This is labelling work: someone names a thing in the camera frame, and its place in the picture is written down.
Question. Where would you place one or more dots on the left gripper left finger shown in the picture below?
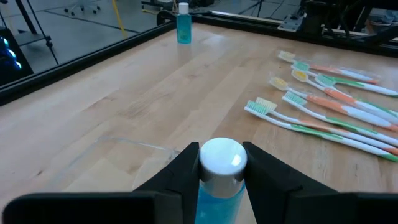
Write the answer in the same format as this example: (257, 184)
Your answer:
(174, 199)

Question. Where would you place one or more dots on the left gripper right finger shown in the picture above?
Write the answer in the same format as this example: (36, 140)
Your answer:
(280, 199)

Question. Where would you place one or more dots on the blue mouthwash bottle white cap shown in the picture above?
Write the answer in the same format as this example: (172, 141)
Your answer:
(183, 29)
(222, 161)

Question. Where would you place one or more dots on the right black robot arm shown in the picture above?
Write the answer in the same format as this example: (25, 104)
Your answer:
(314, 21)

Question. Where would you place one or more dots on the clear acrylic organizer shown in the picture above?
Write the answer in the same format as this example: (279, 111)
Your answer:
(124, 161)

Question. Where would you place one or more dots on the black mesh computer case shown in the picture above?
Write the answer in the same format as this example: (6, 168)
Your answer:
(18, 74)

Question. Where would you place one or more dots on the black tripod stand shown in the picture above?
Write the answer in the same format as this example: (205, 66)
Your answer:
(47, 40)

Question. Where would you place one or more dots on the person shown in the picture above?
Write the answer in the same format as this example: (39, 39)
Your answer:
(384, 18)

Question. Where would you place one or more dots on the white office chair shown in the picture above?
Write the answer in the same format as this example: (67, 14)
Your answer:
(82, 4)

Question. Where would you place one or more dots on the black aluminium table frame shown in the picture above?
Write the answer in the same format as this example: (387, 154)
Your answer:
(77, 63)

